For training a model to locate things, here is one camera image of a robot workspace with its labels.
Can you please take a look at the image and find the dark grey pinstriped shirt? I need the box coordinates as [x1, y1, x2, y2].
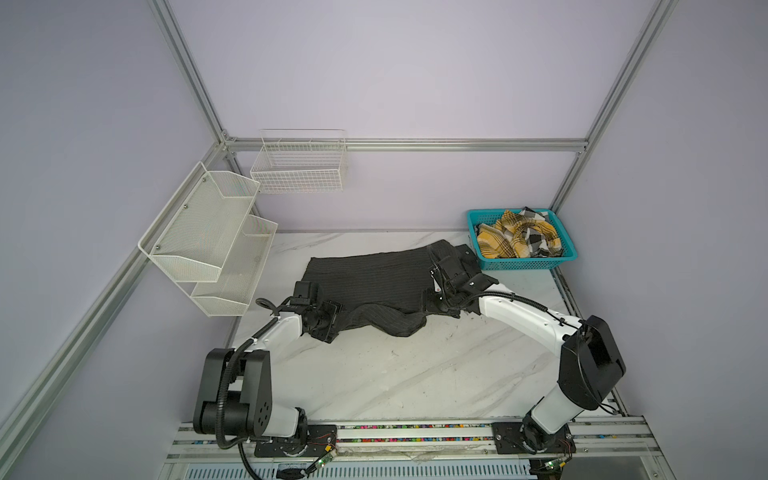
[300, 240, 481, 340]

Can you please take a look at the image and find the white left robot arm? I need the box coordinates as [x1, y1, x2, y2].
[192, 298, 341, 457]

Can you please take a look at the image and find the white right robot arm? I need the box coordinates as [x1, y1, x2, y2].
[424, 256, 626, 453]

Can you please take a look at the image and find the teal plastic basket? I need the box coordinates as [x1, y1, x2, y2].
[466, 207, 578, 270]

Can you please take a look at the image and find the yellow plaid shirt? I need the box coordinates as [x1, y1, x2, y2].
[475, 207, 564, 259]

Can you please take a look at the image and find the white mesh two-tier shelf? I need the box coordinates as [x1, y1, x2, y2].
[138, 163, 277, 317]

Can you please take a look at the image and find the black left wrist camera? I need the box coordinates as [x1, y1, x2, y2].
[291, 281, 316, 306]

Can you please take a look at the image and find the white wire wall basket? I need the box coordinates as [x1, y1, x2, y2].
[250, 129, 348, 194]

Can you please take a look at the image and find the aluminium frame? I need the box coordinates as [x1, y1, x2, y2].
[1, 1, 677, 478]

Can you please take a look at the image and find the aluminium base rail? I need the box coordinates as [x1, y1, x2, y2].
[160, 415, 675, 479]

